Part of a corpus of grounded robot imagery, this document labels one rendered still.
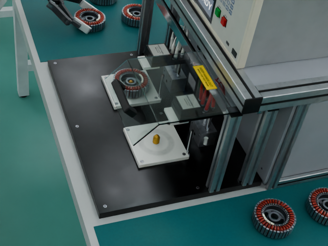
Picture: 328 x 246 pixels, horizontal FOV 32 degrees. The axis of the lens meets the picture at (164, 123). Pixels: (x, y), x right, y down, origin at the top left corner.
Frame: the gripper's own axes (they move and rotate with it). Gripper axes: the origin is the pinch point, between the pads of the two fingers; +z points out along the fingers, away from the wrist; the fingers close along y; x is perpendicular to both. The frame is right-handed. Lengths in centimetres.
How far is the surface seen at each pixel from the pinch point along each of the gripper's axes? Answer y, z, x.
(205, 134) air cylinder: 53, 38, 27
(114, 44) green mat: 9.3, 10.9, 3.8
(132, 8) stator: -11.0, 11.6, 7.8
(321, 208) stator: 69, 68, 41
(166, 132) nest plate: 51, 30, 19
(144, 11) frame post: 15.1, 9.6, 25.4
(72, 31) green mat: 6.2, -2.6, -3.9
